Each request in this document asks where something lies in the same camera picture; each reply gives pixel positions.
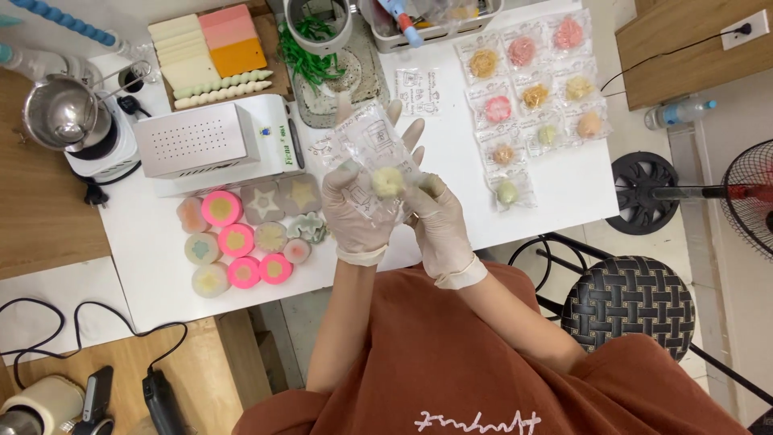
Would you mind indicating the person's left hand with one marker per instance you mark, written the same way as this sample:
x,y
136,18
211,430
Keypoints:
x,y
353,220

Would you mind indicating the person's right hand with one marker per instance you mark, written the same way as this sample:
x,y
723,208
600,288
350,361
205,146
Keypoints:
x,y
444,235

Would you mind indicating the clear printed plastic bag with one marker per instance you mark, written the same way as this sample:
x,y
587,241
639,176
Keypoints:
x,y
377,148

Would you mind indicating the pale green flower soap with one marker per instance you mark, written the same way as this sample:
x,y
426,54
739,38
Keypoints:
x,y
306,227

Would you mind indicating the pale yellow flower soap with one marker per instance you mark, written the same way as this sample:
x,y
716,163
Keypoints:
x,y
387,182

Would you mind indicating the grey soap with yellow star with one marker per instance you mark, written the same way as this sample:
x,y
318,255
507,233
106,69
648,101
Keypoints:
x,y
301,194

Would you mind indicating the empty clear printed bag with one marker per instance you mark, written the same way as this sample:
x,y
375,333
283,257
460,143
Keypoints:
x,y
323,150
417,92

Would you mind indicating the grey soap with white star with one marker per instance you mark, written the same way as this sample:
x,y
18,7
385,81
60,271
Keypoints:
x,y
261,203

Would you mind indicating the group of round coloured soaps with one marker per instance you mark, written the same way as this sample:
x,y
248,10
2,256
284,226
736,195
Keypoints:
x,y
235,241

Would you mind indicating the rust orange shirt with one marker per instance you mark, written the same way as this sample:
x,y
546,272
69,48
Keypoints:
x,y
459,374

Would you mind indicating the speckled terrazzo tray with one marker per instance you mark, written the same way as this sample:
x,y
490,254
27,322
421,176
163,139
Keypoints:
x,y
362,78

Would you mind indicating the group of bagged flower soaps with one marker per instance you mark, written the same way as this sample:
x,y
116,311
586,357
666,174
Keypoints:
x,y
531,96

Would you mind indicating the green shredded paper filler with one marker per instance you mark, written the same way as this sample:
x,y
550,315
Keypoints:
x,y
305,57

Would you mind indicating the white heat sealer machine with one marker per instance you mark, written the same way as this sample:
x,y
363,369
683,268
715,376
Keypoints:
x,y
199,142

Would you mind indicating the cream twisted candle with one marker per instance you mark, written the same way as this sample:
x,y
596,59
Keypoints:
x,y
220,95

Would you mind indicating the pale green twisted candle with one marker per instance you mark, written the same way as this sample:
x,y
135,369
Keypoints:
x,y
223,83

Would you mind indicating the wooden tray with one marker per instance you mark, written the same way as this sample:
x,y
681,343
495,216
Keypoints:
x,y
275,42

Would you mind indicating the black woven stool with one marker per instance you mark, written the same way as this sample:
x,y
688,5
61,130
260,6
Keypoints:
x,y
628,305

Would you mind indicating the orange wax sheet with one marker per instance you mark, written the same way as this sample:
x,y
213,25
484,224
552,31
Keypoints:
x,y
238,57

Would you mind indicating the grey round container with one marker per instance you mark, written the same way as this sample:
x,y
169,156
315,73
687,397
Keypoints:
x,y
317,24

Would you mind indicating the black standing fan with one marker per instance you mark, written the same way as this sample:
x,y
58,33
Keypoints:
x,y
643,193

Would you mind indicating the blue and red tool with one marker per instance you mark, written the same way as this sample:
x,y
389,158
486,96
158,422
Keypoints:
x,y
403,21

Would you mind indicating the white plastic basket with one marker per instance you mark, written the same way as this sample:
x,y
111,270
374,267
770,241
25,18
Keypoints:
x,y
435,27

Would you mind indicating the wooden board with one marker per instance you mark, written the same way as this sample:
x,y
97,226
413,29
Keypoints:
x,y
193,362

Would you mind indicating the stack of pink wax sheets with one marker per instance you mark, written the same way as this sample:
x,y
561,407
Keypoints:
x,y
226,27

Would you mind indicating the stack of cream wax sheets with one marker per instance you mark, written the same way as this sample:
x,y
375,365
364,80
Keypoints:
x,y
181,54

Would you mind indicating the white electric hot plate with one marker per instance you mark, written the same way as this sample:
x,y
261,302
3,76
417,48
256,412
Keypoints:
x,y
112,154

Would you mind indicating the black plug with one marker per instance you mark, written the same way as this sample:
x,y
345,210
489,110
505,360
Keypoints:
x,y
130,104

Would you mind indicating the clear water bottle blue cap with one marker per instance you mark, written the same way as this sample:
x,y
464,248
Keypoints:
x,y
676,113

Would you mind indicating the black power adapter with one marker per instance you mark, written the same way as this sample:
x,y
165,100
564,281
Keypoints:
x,y
163,402

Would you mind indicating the wooden cabinet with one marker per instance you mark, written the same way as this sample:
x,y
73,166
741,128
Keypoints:
x,y
682,66

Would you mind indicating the black handheld device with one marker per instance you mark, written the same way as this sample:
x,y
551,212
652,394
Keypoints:
x,y
96,396

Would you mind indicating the wooden side table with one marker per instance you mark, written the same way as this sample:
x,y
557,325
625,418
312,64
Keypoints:
x,y
42,193

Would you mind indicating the steel melting pitcher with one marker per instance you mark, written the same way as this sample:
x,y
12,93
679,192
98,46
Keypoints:
x,y
60,112

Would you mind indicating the clear plastic bottle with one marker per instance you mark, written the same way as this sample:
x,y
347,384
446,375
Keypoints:
x,y
42,61

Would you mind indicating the blue twisted candle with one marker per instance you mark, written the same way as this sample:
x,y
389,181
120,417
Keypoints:
x,y
63,21

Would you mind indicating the cream tape roll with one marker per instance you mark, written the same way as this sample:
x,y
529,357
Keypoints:
x,y
39,402

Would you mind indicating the white wall socket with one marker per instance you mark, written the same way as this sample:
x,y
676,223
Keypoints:
x,y
744,29

